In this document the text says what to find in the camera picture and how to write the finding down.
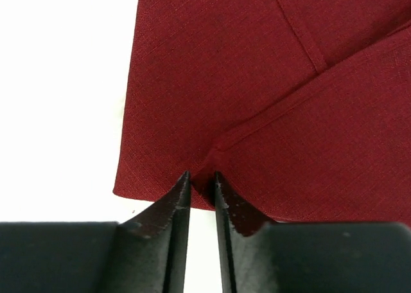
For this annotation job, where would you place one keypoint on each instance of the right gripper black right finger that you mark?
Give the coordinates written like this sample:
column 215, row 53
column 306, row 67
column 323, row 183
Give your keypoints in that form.
column 258, row 254

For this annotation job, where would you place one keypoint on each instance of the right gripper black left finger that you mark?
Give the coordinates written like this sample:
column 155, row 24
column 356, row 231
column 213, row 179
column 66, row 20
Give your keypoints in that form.
column 146, row 253

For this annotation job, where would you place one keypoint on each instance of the dark red cloth napkin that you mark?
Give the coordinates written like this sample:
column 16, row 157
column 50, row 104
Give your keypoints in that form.
column 302, row 105

